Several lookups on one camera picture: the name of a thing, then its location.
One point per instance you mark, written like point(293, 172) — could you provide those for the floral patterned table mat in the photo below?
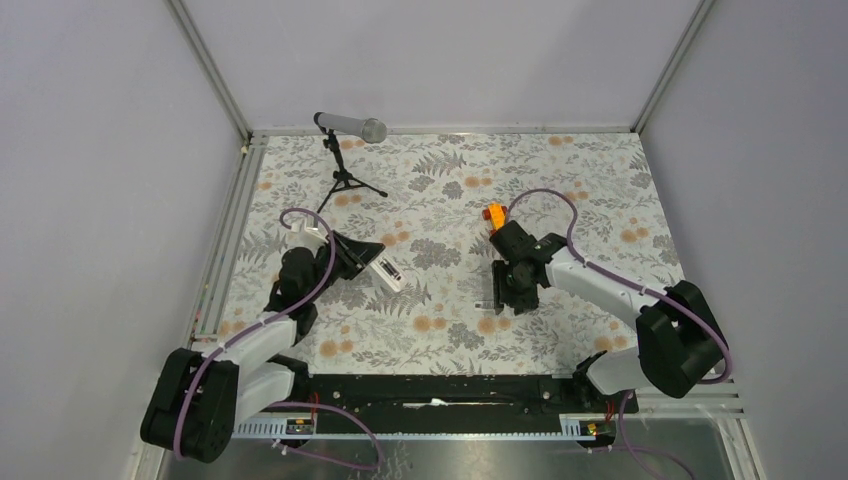
point(424, 199)

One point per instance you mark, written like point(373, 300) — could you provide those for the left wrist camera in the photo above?
point(307, 236)

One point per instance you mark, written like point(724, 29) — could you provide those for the yellow toy brick car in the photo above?
point(497, 215)

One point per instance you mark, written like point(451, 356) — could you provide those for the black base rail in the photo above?
point(414, 407)

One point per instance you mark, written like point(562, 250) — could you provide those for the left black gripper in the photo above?
point(354, 255)

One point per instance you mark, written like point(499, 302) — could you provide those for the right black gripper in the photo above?
point(498, 267)

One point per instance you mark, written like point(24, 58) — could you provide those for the white battery cover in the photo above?
point(486, 306)

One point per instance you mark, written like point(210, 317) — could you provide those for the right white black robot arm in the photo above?
point(678, 339)

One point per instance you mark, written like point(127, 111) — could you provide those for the white remote control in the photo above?
point(386, 274)

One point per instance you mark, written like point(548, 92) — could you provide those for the black mini tripod stand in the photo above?
point(344, 180)

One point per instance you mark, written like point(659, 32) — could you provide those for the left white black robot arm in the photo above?
point(202, 396)

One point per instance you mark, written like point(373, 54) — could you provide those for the grey microphone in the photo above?
point(370, 130)

